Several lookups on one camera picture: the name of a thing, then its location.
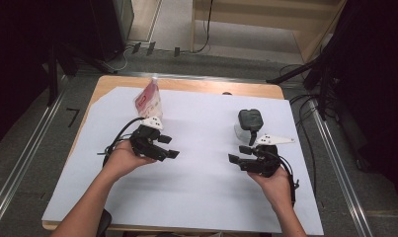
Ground white paper sheet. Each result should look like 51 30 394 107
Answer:
41 86 325 236

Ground person's left hand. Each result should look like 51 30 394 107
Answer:
102 139 158 182

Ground left hand-held gripper black cable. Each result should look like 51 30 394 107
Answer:
97 117 145 168

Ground metal floor rail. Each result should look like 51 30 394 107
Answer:
0 74 70 228
119 70 281 85
308 98 374 237

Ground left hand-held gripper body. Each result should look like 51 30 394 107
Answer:
129 117 165 160

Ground white floor cable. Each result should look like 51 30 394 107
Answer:
101 44 132 74

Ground wooden table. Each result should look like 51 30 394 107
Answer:
41 74 325 237

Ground black chair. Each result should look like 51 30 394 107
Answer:
95 208 113 237

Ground right hand-held gripper black cable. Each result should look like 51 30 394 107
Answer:
275 151 301 208

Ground hanging black cable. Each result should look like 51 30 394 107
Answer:
192 0 214 54

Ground clear jar with black lid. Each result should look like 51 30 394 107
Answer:
233 108 265 147

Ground person's right hand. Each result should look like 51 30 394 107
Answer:
247 166 294 212

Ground hand-held gripper black cable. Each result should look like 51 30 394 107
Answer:
97 117 145 168
275 151 301 208

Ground red and white pouch bag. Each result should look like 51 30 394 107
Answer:
134 77 164 120

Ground dark cabinet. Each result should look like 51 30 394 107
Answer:
87 0 135 62

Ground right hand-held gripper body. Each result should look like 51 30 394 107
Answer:
250 133 295 178

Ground light wooden shelf frame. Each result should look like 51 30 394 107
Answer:
190 0 349 64

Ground black floor cables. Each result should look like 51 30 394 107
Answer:
279 62 339 197

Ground black metal stand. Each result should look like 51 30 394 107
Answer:
45 41 119 107
265 19 353 121

